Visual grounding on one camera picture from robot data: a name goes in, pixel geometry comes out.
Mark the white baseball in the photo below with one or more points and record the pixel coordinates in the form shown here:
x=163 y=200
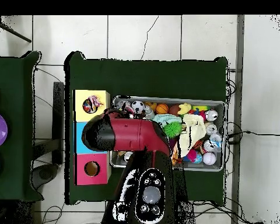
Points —
x=209 y=158

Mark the cream waffle cloth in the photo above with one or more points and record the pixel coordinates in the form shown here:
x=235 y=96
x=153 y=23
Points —
x=197 y=128

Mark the black upright stand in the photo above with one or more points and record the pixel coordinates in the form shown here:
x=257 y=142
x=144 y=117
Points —
x=58 y=105

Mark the small orange basketball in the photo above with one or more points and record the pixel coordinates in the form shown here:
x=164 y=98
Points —
x=162 y=108

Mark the wooden box with three holes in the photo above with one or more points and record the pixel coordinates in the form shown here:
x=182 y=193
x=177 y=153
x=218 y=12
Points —
x=100 y=116

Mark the light blue cloth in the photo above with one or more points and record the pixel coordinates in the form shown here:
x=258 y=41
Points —
x=168 y=117

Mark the black tripod leg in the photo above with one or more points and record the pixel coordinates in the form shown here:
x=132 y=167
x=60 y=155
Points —
x=14 y=33

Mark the grey toy robot figure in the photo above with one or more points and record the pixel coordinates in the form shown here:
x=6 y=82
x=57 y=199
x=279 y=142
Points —
x=149 y=113

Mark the shallow clear plastic bin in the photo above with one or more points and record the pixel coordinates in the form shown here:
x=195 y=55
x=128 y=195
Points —
x=200 y=100

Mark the colourful butterfly print cloth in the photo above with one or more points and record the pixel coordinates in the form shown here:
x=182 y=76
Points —
x=94 y=102

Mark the small soccer ball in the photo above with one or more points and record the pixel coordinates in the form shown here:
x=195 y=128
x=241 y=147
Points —
x=138 y=106

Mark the dark green side table cloth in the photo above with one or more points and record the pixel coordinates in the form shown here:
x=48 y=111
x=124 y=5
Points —
x=11 y=77

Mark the grey stand foot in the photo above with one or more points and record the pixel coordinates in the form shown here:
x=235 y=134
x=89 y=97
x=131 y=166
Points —
x=45 y=173

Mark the small green spiky ball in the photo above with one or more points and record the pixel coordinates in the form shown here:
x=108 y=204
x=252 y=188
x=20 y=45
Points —
x=172 y=129

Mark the white cloth with colourful print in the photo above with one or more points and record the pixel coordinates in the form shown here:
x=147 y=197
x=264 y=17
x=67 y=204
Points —
x=129 y=108

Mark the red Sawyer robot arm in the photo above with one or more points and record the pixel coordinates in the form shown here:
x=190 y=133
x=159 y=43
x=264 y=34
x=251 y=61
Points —
x=130 y=135

